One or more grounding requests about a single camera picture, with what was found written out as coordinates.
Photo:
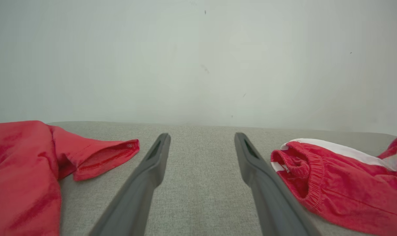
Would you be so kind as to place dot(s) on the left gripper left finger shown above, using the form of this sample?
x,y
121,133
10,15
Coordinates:
x,y
142,190

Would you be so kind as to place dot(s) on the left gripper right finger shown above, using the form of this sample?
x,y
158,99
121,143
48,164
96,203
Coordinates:
x,y
270,196

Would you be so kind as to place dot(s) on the red and white basketball jersey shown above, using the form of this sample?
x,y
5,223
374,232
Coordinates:
x,y
21,183

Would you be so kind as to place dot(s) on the red shorts with white stripe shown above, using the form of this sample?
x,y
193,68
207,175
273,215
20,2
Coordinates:
x,y
349,190

